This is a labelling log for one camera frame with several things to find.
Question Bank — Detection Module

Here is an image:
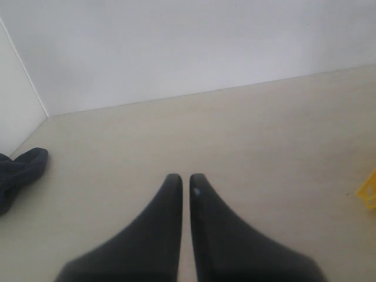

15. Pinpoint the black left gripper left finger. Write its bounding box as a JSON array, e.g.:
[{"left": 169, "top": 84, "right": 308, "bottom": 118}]
[{"left": 56, "top": 173, "right": 183, "bottom": 281}]

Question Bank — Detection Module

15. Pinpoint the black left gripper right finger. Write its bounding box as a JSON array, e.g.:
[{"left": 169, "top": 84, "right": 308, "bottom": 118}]
[{"left": 189, "top": 173, "right": 325, "bottom": 281}]

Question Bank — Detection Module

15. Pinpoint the yellow plastic egg tray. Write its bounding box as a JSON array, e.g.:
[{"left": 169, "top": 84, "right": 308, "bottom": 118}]
[{"left": 355, "top": 170, "right": 376, "bottom": 210}]

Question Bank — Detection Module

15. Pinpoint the dark blue cloth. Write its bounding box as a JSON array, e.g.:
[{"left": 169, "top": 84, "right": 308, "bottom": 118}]
[{"left": 1, "top": 147, "right": 49, "bottom": 216}]

